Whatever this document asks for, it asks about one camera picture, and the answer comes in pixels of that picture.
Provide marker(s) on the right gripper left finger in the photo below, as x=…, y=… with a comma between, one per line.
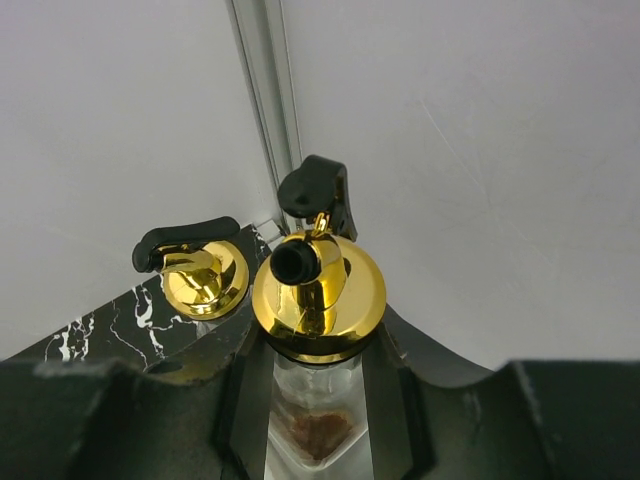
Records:
x=201, y=414

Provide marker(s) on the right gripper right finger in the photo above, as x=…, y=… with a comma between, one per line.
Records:
x=433, y=414

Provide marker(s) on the gold-top glass oil bottle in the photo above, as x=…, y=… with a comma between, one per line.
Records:
x=204, y=276

